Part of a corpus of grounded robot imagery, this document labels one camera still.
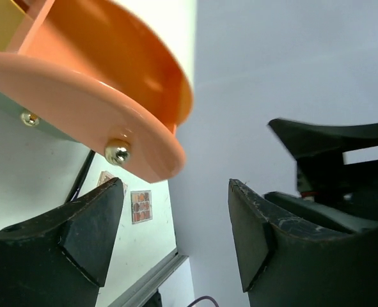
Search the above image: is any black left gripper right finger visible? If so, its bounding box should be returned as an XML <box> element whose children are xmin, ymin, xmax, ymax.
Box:
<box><xmin>228</xmin><ymin>179</ymin><xmax>378</xmax><ymax>306</ymax></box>

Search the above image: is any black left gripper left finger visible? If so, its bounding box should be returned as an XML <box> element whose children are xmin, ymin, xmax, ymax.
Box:
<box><xmin>0</xmin><ymin>178</ymin><xmax>124</xmax><ymax>306</ymax></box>

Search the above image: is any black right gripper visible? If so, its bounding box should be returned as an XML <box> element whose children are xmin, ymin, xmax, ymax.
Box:
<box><xmin>267</xmin><ymin>118</ymin><xmax>378</xmax><ymax>233</ymax></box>

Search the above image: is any colourful glitter eyeshadow palette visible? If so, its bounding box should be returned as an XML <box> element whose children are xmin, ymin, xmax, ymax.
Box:
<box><xmin>97</xmin><ymin>171</ymin><xmax>128</xmax><ymax>194</ymax></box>

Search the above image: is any nude nine-pan eyeshadow palette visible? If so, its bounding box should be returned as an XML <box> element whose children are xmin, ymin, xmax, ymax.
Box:
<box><xmin>130</xmin><ymin>190</ymin><xmax>152</xmax><ymax>224</ymax></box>

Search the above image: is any peach top drawer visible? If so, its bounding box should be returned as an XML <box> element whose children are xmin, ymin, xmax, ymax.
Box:
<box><xmin>0</xmin><ymin>1</ymin><xmax>197</xmax><ymax>183</ymax></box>

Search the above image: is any yellow drawer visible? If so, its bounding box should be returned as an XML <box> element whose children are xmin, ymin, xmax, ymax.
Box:
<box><xmin>0</xmin><ymin>0</ymin><xmax>34</xmax><ymax>51</ymax></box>

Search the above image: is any black small makeup brush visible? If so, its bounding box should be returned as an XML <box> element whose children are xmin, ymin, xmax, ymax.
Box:
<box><xmin>65</xmin><ymin>150</ymin><xmax>95</xmax><ymax>203</ymax></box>

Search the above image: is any grey-green bottom drawer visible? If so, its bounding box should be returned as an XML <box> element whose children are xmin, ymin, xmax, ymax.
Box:
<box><xmin>0</xmin><ymin>92</ymin><xmax>77</xmax><ymax>143</ymax></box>

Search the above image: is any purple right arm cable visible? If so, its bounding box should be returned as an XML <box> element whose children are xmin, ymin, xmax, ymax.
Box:
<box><xmin>185</xmin><ymin>295</ymin><xmax>220</xmax><ymax>307</ymax></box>

